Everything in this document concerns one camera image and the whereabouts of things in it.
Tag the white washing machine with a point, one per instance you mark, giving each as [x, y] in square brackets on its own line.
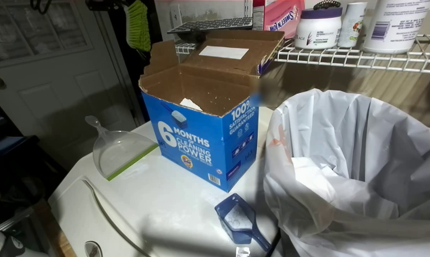
[158, 200]

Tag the small green brush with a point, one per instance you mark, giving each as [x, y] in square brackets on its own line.
[138, 25]

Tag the grey panel door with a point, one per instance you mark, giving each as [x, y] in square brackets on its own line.
[58, 89]

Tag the clear dustpan with green edge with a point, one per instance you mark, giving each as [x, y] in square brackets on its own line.
[117, 153]

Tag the black hair clip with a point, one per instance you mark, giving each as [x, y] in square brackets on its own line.
[327, 4]

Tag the large white plastic container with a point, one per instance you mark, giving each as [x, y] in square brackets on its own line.
[397, 28]

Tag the white switch plate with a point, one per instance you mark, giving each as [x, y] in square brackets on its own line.
[175, 15]

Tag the white jar with purple lid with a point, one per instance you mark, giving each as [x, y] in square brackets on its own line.
[317, 32]

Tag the trash bin with white bag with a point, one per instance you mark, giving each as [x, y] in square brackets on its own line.
[347, 142]

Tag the blue cardboard detergent box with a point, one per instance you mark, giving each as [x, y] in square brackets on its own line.
[197, 150]

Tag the blue plastic scoop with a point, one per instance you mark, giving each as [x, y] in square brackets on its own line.
[236, 217]

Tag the pink carton box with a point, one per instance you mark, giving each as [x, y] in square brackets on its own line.
[282, 16]

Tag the black keyboard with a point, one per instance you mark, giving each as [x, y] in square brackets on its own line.
[215, 24]

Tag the white spray can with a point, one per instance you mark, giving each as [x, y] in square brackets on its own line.
[351, 26]

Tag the white paper sheet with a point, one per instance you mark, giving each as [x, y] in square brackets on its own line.
[190, 104]

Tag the small clear plastic wrapper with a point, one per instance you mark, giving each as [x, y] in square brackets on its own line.
[242, 251]

